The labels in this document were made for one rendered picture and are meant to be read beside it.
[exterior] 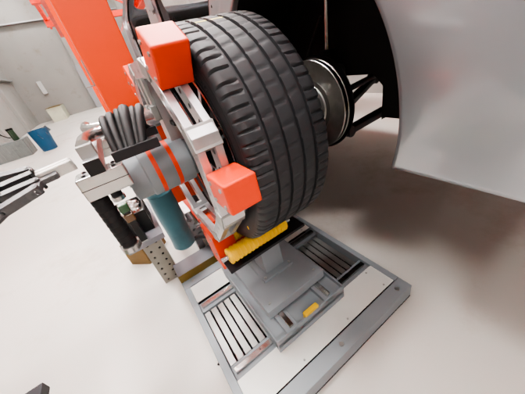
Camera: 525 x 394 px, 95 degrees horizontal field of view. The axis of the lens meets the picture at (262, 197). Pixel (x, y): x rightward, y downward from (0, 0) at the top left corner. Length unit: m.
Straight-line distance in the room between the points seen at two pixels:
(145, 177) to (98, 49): 0.58
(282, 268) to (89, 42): 1.13
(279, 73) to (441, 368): 1.11
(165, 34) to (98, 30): 0.62
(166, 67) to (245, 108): 0.17
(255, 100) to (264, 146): 0.09
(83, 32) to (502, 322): 1.86
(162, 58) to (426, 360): 1.24
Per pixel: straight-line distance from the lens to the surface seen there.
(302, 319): 1.07
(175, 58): 0.55
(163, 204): 0.91
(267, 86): 0.56
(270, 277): 1.11
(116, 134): 0.56
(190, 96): 0.57
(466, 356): 1.27
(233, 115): 0.51
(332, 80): 0.90
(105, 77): 1.15
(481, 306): 1.42
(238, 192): 0.47
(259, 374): 1.11
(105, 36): 1.16
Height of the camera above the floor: 1.09
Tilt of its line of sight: 31 degrees down
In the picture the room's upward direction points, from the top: 15 degrees counter-clockwise
